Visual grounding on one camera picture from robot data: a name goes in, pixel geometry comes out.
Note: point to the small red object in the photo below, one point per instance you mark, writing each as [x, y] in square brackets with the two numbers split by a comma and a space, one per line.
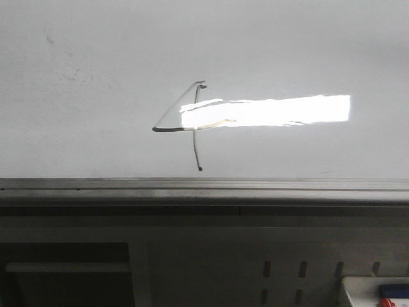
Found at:
[386, 302]

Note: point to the grey slotted panel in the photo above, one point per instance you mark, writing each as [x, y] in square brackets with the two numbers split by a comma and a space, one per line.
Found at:
[269, 261]

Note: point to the blue eraser block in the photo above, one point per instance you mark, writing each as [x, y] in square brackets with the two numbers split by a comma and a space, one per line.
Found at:
[394, 291]

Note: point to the aluminium whiteboard frame rail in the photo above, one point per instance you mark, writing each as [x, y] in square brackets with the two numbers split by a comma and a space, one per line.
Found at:
[127, 189]

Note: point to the white tray with items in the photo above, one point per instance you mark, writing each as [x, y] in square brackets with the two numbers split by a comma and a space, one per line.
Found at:
[364, 291]

